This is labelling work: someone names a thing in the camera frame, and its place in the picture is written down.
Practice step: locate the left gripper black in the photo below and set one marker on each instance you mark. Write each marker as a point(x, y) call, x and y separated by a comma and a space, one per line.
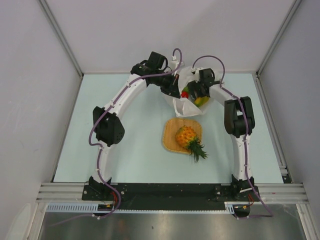
point(172, 88)

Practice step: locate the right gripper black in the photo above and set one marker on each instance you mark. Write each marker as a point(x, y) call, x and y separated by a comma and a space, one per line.
point(193, 86)

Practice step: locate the fake mango yellow green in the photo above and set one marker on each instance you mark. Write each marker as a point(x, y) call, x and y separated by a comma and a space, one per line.
point(200, 101)

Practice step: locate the white plastic bag lemon print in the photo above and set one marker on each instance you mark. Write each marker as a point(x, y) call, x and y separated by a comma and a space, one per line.
point(185, 107)

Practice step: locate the fake pineapple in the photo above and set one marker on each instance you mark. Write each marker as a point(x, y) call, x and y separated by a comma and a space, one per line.
point(187, 138)

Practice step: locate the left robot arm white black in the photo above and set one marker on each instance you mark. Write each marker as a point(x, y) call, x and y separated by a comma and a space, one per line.
point(107, 128)

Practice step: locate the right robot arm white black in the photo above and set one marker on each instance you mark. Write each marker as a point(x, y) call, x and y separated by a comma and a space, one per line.
point(239, 122)

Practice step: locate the fake green fruit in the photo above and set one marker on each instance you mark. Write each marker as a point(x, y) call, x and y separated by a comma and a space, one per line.
point(185, 89)

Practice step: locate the small fake red apple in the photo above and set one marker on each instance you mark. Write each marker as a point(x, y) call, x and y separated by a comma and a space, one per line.
point(184, 94)

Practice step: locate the woven bamboo tray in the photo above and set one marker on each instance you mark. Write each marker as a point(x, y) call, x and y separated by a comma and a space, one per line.
point(170, 129)

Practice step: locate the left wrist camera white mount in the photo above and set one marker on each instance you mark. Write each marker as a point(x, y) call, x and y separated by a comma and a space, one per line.
point(175, 63)

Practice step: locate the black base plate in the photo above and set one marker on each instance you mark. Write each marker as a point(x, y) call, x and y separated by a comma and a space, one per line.
point(166, 196)

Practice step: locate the right aluminium side rail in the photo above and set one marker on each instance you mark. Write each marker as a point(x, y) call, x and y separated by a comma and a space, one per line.
point(279, 153)

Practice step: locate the right aluminium corner post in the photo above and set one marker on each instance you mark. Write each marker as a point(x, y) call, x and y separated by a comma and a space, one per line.
point(279, 35)

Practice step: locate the aluminium corner post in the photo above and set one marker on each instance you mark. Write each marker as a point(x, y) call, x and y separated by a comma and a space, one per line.
point(48, 13)
point(279, 35)

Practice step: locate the aluminium front rail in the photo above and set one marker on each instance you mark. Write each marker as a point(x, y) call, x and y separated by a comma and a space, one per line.
point(271, 193)

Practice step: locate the left aluminium corner post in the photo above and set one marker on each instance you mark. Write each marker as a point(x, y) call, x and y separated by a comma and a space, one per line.
point(48, 13)

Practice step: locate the white slotted cable duct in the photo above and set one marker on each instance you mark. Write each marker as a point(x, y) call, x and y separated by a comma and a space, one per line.
point(96, 208)

